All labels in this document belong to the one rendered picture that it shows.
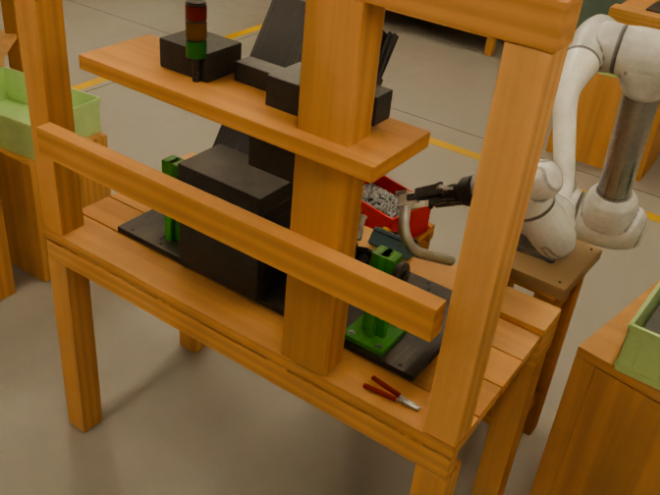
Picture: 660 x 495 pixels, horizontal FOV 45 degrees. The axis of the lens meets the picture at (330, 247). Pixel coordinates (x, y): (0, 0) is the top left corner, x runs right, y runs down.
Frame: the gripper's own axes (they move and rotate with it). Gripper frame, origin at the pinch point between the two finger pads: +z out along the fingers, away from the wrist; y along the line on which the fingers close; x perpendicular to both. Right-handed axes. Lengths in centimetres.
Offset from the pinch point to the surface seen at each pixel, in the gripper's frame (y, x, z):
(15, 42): -2, -137, 299
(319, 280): 29.2, 27.7, 2.3
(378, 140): 34.7, -1.3, -17.1
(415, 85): -296, -217, 246
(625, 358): -68, 33, -28
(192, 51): 60, -23, 21
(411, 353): -12.5, 38.7, 6.8
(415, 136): 26.5, -4.6, -20.9
